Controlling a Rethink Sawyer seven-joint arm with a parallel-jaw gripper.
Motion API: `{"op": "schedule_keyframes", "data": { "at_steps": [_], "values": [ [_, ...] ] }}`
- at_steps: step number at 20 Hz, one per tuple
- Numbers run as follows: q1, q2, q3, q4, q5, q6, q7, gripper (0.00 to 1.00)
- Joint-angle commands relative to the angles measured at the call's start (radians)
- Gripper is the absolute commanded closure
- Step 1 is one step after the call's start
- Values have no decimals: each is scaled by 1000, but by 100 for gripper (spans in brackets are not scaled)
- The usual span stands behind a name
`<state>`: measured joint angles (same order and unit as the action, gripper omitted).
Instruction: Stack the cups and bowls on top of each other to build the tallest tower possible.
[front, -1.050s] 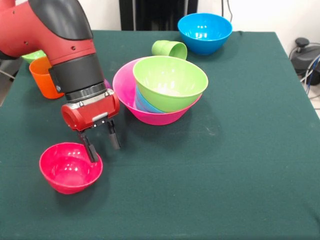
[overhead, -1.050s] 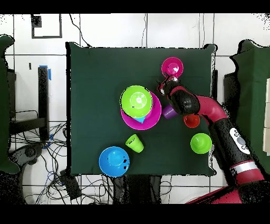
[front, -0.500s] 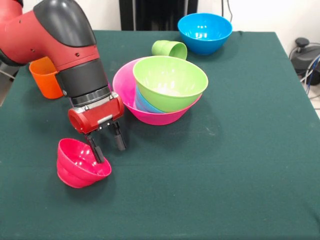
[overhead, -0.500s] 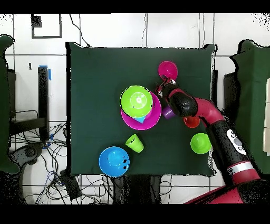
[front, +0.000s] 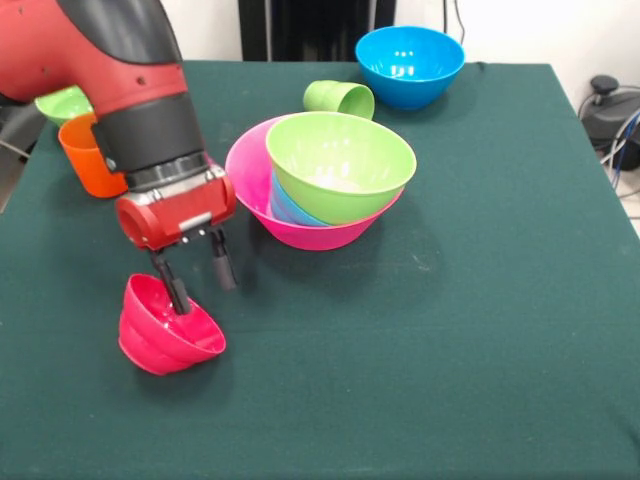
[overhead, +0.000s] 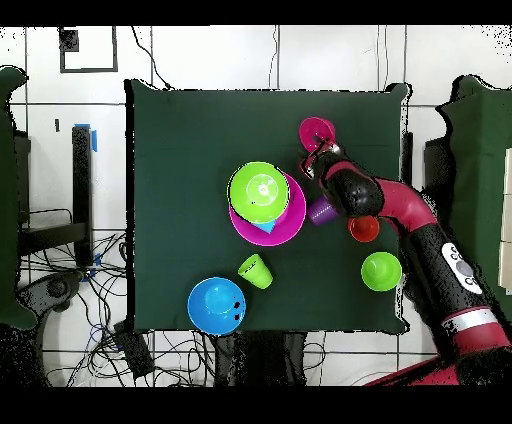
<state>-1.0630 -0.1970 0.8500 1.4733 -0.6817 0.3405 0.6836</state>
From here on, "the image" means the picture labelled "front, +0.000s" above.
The dark green tablecloth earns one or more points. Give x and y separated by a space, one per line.
320 375

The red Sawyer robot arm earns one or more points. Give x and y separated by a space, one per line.
125 75

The small green bowl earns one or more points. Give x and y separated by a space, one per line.
62 107

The large green bowl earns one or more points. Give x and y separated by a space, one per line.
340 165

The orange red cup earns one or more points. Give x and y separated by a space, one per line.
85 160

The small magenta bowl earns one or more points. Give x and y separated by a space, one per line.
155 340

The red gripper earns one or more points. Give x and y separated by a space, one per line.
175 215

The green cup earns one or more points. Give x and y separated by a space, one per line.
342 97

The large blue bowl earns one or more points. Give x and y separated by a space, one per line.
410 65

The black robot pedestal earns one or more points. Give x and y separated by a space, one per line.
310 30

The small cyan bowl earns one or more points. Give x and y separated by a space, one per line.
285 205

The large pink bowl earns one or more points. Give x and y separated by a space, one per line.
245 170

